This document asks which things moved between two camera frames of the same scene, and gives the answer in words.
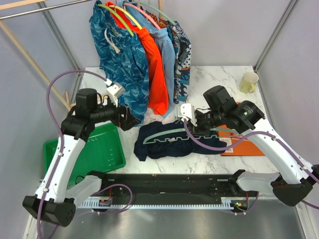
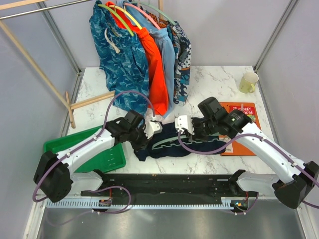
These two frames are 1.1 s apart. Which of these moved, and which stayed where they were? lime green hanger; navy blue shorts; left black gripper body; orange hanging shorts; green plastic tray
Moved: left black gripper body
Stayed: lime green hanger; orange hanging shorts; green plastic tray; navy blue shorts
